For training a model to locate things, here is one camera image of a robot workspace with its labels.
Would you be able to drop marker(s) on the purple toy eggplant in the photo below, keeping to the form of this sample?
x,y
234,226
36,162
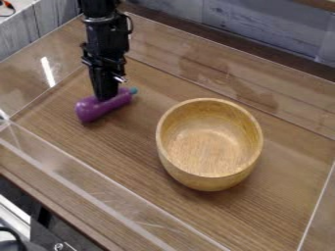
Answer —
x,y
90,108

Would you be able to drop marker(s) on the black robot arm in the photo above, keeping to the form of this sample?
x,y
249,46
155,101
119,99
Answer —
x,y
99,9

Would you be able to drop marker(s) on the clear acrylic tray enclosure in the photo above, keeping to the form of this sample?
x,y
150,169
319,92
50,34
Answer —
x,y
96,173

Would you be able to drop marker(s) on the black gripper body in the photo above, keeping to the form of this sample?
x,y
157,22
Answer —
x,y
107,43

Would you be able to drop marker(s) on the wooden bowl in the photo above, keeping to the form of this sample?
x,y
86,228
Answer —
x,y
210,142

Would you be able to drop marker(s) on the white cabinet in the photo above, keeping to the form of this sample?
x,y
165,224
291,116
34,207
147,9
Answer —
x,y
28,19

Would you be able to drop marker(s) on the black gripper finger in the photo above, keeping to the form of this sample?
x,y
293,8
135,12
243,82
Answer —
x,y
98,80
111,85

